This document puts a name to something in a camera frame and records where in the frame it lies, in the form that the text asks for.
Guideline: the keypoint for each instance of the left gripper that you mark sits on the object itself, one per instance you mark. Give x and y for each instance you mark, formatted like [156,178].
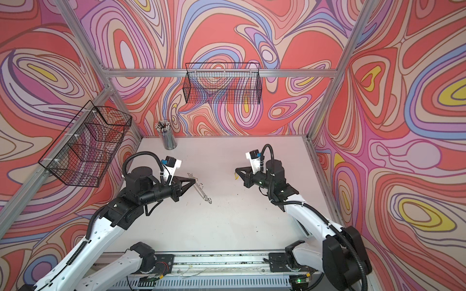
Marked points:
[176,190]

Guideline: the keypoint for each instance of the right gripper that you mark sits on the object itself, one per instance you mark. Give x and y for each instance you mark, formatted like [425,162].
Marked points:
[247,178]

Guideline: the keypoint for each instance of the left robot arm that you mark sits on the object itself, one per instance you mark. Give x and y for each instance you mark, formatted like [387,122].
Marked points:
[110,221]

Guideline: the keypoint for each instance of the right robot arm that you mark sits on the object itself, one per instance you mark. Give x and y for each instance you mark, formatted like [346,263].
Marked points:
[339,252]

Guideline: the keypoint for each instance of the metal cup of pens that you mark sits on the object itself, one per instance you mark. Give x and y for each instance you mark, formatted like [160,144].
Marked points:
[166,134]

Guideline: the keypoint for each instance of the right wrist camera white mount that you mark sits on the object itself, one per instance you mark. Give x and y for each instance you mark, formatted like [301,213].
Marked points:
[255,159]

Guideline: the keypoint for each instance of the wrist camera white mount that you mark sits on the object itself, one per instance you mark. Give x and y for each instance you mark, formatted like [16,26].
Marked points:
[255,159]
[170,165]

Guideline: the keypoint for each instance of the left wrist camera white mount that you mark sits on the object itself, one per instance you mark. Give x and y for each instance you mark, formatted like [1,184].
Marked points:
[170,165]

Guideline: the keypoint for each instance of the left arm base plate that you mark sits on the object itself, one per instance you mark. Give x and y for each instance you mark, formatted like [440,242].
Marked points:
[158,264]

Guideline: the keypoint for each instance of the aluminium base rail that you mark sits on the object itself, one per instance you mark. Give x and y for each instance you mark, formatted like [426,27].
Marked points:
[224,263]

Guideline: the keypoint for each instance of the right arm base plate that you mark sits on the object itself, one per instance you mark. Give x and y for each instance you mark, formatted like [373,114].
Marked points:
[283,262]

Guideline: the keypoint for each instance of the black wire basket back wall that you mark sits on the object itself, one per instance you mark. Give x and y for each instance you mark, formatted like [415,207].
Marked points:
[222,83]

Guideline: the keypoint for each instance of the black wire basket wall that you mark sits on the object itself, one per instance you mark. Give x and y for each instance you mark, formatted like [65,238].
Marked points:
[84,150]
[222,83]

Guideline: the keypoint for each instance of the black wire basket left wall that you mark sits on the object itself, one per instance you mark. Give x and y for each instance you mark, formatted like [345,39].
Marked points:
[84,150]

